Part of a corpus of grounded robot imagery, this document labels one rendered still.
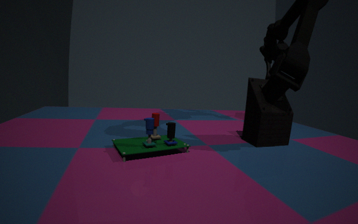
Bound green circuit board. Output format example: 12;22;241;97
112;113;190;162

